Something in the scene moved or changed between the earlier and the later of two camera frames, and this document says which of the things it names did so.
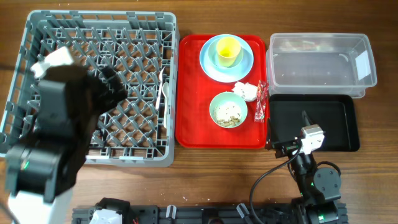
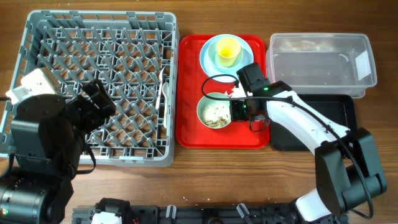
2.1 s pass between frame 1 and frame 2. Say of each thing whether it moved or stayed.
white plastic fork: stayed
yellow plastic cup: stayed
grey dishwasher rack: stayed
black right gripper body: moved
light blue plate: stayed
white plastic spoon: stayed
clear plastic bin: stayed
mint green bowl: moved
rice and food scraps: moved
